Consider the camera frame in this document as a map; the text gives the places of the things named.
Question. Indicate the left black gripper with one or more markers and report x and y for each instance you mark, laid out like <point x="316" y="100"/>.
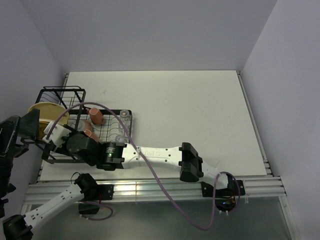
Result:
<point x="27" y="125"/>

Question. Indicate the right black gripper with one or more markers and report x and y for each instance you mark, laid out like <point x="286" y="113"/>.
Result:
<point x="62" y="149"/>

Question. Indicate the large pink flower mug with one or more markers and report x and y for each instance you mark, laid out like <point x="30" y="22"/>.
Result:
<point x="92" y="135"/>

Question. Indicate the cream plate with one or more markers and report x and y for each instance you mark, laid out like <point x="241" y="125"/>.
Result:
<point x="44" y="121"/>
<point x="48" y="111"/>

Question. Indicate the small pink mug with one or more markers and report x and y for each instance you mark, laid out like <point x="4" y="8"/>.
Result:
<point x="96" y="116"/>

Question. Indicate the clear glass cup front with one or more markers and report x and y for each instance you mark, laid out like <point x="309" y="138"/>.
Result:
<point x="120" y="139"/>

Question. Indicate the clear glass cup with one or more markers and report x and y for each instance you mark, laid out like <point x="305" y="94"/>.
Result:
<point x="120" y="139"/>
<point x="122" y="128"/>
<point x="125" y="115"/>

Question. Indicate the black yellow ornate plate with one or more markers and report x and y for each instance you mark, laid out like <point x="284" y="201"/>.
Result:
<point x="42" y="134"/>

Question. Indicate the patterned pink ceramic bowl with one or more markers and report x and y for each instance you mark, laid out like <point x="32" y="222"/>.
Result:
<point x="84" y="125"/>

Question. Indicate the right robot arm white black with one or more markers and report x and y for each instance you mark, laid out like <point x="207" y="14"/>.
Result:
<point x="111" y="156"/>

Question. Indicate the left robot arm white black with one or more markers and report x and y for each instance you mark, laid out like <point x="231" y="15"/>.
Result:
<point x="24" y="222"/>

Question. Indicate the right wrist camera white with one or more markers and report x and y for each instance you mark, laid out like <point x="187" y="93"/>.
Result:
<point x="57" y="134"/>

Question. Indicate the black wire dish rack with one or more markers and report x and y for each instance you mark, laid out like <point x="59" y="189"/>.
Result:
<point x="73" y="99"/>

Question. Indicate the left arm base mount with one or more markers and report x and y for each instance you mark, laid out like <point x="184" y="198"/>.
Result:
<point x="104" y="192"/>

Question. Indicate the aluminium rail frame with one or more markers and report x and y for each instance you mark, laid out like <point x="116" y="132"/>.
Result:
<point x="147" y="189"/>

